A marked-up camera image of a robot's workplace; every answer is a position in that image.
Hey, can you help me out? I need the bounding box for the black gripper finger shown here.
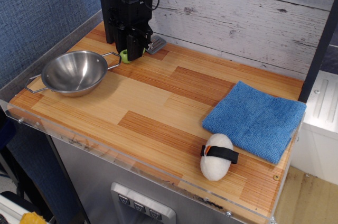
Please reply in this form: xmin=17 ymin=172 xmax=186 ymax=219
xmin=114 ymin=27 xmax=127 ymax=53
xmin=126 ymin=34 xmax=153 ymax=62

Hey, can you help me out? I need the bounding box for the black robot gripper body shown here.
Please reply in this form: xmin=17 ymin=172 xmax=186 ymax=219
xmin=109 ymin=0 xmax=154 ymax=39

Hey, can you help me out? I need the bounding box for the green handled grey spatula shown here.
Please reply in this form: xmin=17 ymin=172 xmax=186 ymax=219
xmin=119 ymin=35 xmax=167 ymax=64

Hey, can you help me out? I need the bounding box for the blue folded cloth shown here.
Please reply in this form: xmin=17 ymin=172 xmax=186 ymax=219
xmin=202 ymin=81 xmax=306 ymax=164

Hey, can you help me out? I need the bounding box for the white plush sushi toy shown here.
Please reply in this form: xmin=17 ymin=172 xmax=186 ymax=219
xmin=200 ymin=134 xmax=239 ymax=181

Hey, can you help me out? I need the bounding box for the stainless steel cabinet front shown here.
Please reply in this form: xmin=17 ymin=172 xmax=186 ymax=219
xmin=50 ymin=136 xmax=267 ymax=224

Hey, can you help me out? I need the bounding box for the clear acrylic edge guard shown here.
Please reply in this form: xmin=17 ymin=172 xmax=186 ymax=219
xmin=0 ymin=99 xmax=277 ymax=224

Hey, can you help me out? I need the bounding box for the silver button control panel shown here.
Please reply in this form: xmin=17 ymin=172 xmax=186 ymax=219
xmin=110 ymin=182 xmax=176 ymax=223

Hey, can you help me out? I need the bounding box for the yellow black object bottom-left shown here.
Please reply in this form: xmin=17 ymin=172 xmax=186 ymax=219
xmin=0 ymin=210 xmax=45 ymax=224

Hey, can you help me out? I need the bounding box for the white ribbed appliance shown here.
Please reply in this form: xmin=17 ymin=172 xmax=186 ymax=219
xmin=291 ymin=71 xmax=337 ymax=184

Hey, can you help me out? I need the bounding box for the steel two-handled bowl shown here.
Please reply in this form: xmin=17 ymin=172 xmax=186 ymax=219
xmin=25 ymin=51 xmax=122 ymax=97

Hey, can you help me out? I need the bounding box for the dark right vertical post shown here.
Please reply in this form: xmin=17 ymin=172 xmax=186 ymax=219
xmin=298 ymin=0 xmax=337 ymax=103

